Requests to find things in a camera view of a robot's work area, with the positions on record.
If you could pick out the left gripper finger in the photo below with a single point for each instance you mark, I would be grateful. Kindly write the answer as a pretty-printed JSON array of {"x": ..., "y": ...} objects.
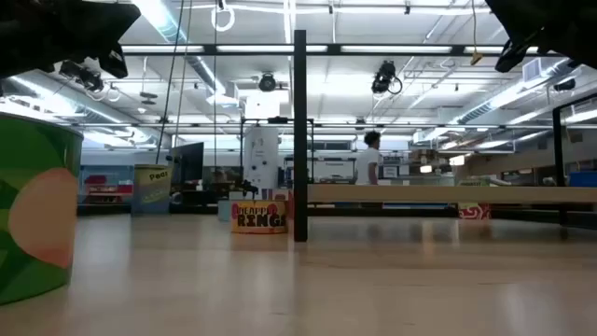
[{"x": 116, "y": 63}]

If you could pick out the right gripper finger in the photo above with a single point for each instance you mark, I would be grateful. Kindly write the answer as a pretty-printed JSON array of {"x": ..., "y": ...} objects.
[{"x": 510, "y": 56}]

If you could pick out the yellow and blue peas can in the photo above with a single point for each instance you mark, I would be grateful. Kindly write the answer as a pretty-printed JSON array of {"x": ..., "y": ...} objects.
[{"x": 151, "y": 191}]

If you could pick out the green spaghetti sauce can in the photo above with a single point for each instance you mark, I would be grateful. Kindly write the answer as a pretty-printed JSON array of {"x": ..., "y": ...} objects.
[{"x": 473, "y": 211}]

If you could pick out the green sliced peaches can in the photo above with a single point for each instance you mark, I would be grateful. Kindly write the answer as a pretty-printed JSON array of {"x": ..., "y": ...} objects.
[{"x": 37, "y": 210}]

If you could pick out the yellow pineapple rings can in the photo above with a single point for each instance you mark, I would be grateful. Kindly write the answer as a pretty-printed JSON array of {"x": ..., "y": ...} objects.
[{"x": 259, "y": 217}]

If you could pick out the white ceiling vent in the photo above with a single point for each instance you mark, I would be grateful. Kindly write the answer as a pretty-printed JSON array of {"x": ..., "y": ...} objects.
[{"x": 531, "y": 70}]

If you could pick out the yellow hanging hook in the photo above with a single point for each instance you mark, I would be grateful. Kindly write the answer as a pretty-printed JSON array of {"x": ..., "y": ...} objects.
[{"x": 476, "y": 58}]

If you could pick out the black ceiling fixture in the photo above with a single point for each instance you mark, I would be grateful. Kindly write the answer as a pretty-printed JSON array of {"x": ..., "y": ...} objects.
[{"x": 564, "y": 85}]

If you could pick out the blue display panel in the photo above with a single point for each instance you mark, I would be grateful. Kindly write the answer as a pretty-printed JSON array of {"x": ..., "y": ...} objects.
[{"x": 105, "y": 184}]

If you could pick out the black monitor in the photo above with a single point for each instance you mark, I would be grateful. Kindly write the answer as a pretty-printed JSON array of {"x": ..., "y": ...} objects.
[{"x": 189, "y": 163}]

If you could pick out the blue storage bin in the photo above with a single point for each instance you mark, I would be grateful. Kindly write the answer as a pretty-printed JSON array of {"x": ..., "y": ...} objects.
[{"x": 583, "y": 178}]

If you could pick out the tall white cabinet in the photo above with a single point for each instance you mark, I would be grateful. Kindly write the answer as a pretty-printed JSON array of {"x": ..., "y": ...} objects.
[{"x": 261, "y": 158}]

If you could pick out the person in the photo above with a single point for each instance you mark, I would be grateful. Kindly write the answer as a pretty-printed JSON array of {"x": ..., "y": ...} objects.
[{"x": 368, "y": 163}]

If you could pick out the white sign board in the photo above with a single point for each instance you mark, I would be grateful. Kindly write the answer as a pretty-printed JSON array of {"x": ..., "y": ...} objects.
[{"x": 333, "y": 170}]

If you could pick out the black overhead camera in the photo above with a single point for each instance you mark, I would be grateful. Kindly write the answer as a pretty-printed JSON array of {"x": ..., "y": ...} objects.
[
  {"x": 267, "y": 82},
  {"x": 383, "y": 77},
  {"x": 81, "y": 77}
]

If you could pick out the black aluminium rig frame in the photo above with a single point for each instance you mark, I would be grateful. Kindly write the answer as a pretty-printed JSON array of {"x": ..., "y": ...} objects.
[{"x": 333, "y": 49}]

